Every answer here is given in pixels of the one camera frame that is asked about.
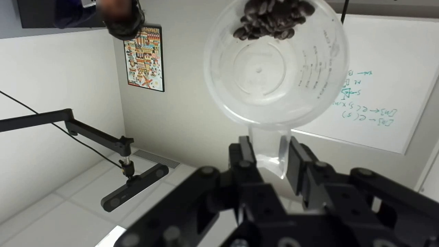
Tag white wall whiteboard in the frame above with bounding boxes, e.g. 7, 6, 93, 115
298, 15, 439, 153

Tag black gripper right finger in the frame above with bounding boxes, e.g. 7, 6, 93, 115
287, 137, 439, 247

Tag colourful framed wall poster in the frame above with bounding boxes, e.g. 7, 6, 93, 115
124, 24, 165, 91

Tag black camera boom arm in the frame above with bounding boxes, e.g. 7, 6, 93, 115
0, 107, 171, 212

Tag dark wall monitor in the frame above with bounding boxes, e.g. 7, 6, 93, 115
16, 0, 145, 28

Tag clear plastic measuring jar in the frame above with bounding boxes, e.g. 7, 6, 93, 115
204, 0, 349, 178

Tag coffee beans in jar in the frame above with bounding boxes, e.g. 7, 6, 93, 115
234, 0, 316, 41

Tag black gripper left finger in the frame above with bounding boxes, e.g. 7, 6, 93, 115
114, 137, 289, 247

